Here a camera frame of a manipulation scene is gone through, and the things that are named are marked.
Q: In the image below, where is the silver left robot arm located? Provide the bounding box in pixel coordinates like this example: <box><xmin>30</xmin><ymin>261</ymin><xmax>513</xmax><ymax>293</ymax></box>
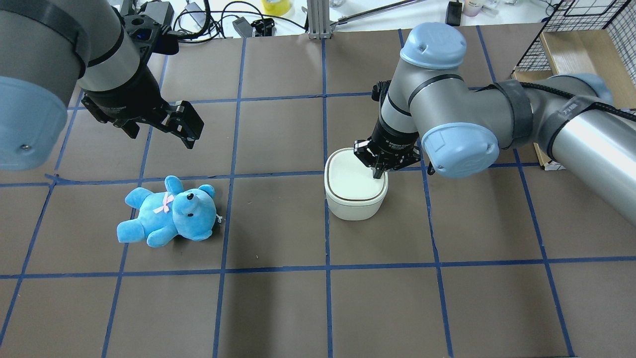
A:
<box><xmin>0</xmin><ymin>0</ymin><xmax>204</xmax><ymax>172</ymax></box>

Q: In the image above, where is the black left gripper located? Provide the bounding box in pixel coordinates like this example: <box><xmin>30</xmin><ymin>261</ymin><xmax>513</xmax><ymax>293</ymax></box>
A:
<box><xmin>81</xmin><ymin>64</ymin><xmax>204</xmax><ymax>150</ymax></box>

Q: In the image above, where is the white trash can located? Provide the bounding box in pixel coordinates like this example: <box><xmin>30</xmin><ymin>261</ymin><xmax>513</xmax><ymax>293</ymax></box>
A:
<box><xmin>324</xmin><ymin>148</ymin><xmax>389</xmax><ymax>221</ymax></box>

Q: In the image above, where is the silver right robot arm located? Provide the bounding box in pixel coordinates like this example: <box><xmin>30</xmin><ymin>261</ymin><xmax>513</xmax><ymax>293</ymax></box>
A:
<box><xmin>353</xmin><ymin>22</ymin><xmax>636</xmax><ymax>223</ymax></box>

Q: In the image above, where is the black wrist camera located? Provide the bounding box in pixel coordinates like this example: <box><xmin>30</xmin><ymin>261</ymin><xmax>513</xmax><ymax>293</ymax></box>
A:
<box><xmin>118</xmin><ymin>0</ymin><xmax>179</xmax><ymax>62</ymax></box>
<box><xmin>371</xmin><ymin>80</ymin><xmax>391</xmax><ymax>105</ymax></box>

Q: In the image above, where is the blue teddy bear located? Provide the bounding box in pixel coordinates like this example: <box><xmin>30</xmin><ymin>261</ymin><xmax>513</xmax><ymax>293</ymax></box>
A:
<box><xmin>116</xmin><ymin>176</ymin><xmax>223</xmax><ymax>248</ymax></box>

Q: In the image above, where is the white paper cup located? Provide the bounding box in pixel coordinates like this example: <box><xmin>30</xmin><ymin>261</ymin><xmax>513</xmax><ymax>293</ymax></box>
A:
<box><xmin>463</xmin><ymin>0</ymin><xmax>485</xmax><ymax>17</ymax></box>

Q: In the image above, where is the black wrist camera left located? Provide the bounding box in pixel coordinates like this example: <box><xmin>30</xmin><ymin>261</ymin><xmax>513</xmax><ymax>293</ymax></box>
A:
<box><xmin>118</xmin><ymin>0</ymin><xmax>179</xmax><ymax>62</ymax></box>

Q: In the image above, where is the aluminium frame post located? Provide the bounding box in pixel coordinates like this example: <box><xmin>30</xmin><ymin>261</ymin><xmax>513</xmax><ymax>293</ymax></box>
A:
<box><xmin>306</xmin><ymin>0</ymin><xmax>332</xmax><ymax>39</ymax></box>

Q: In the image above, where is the black power adapter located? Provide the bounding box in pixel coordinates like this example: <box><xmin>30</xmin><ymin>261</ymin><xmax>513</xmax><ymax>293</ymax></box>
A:
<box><xmin>445</xmin><ymin>0</ymin><xmax>463</xmax><ymax>27</ymax></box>

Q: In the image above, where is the wire grid storage box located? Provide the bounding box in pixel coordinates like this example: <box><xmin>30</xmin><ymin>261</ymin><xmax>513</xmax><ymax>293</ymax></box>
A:
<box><xmin>512</xmin><ymin>0</ymin><xmax>636</xmax><ymax>171</ymax></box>

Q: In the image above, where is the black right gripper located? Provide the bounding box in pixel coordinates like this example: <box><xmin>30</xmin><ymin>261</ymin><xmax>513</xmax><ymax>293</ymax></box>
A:
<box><xmin>353</xmin><ymin>119</ymin><xmax>422</xmax><ymax>179</ymax></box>

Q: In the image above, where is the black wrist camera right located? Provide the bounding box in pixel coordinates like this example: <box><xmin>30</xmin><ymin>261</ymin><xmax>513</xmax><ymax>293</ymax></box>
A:
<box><xmin>371</xmin><ymin>80</ymin><xmax>391</xmax><ymax>105</ymax></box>

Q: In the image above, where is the yellow tape roll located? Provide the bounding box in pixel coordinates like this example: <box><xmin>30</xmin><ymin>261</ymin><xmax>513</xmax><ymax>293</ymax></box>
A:
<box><xmin>261</xmin><ymin>0</ymin><xmax>292</xmax><ymax>16</ymax></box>

